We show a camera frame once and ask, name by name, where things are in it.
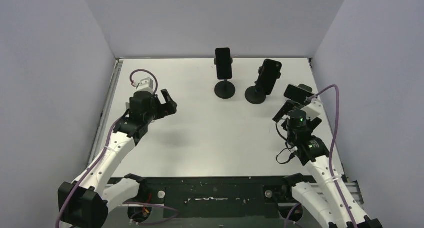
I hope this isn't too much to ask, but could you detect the black phone stand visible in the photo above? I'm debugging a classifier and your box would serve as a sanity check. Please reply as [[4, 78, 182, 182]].
[[214, 73, 236, 99], [245, 80, 267, 104]]

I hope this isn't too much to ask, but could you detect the black phone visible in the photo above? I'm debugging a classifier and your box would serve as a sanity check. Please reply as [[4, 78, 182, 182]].
[[215, 47, 233, 80], [284, 84, 315, 106], [256, 59, 283, 95]]

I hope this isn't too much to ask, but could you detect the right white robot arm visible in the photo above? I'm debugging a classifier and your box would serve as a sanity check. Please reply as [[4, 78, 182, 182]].
[[273, 100, 382, 228]]

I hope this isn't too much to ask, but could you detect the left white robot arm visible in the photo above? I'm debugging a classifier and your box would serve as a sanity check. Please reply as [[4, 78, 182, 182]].
[[55, 89, 178, 228]]

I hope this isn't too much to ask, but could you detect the brown base phone stand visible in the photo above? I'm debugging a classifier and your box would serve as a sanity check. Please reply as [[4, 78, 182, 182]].
[[298, 84, 313, 93]]

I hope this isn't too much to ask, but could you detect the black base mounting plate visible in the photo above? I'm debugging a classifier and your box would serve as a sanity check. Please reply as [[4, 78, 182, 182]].
[[105, 175, 349, 219]]

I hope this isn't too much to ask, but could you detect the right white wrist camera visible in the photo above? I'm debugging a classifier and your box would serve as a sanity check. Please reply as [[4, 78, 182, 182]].
[[301, 98, 325, 121]]

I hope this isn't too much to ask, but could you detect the aluminium rail left edge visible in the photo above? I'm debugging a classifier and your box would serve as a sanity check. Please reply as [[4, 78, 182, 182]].
[[88, 58, 124, 165]]

